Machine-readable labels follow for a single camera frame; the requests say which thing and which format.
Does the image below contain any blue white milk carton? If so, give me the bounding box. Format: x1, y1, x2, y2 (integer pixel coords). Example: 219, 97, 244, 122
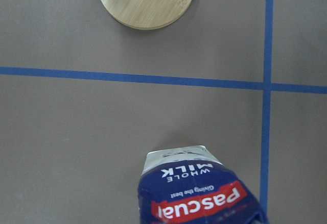
138, 145, 269, 224

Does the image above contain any wooden cup tree stand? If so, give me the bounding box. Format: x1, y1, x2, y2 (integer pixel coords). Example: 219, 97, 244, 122
96, 0, 198, 31

